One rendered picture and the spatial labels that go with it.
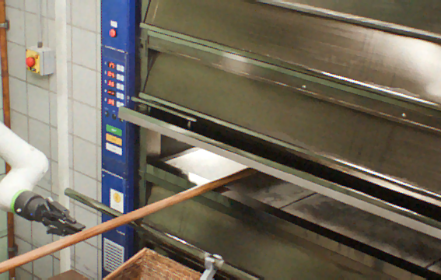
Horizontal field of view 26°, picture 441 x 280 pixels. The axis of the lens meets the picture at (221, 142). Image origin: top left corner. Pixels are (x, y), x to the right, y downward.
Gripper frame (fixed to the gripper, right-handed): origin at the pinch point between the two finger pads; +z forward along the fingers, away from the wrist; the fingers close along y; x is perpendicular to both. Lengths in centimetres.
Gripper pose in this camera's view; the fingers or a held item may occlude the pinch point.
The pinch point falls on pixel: (75, 228)
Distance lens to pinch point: 309.1
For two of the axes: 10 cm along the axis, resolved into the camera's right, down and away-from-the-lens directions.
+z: 7.4, 2.6, -6.2
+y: -0.4, 9.4, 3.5
